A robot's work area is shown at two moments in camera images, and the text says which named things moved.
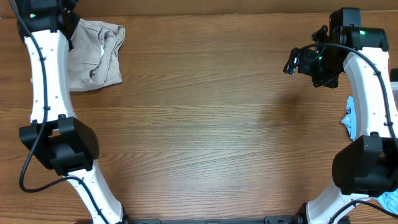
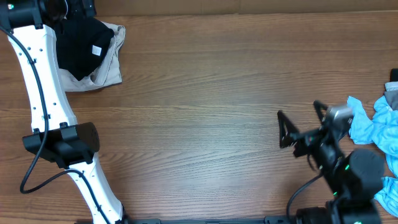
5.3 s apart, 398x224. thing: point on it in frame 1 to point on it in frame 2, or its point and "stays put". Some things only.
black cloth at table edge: (393, 74) stays put
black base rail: (300, 219) stays put
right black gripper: (306, 55) to (309, 137)
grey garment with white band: (394, 88) stays put
